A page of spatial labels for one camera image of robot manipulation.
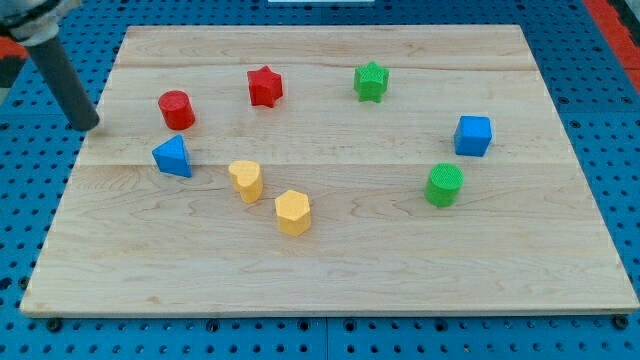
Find light wooden board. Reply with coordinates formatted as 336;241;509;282
20;25;639;318

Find yellow heart block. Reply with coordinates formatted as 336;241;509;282
228;160;263;204

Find green cylinder block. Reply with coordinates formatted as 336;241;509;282
424;163;465;207

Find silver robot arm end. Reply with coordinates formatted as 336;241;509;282
1;0;83;47

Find yellow hexagon block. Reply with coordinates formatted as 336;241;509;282
275;190;311;236

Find green star block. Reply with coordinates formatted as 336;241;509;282
353;62;390;103

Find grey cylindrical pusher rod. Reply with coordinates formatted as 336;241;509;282
26;36;100;131

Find blue triangle block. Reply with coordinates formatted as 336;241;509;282
152;134;192;178

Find blue cube block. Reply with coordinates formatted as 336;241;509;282
453;115;493;157

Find red cylinder block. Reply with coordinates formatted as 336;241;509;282
158;90;195;130

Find red star block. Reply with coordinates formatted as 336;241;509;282
247;66;283;108

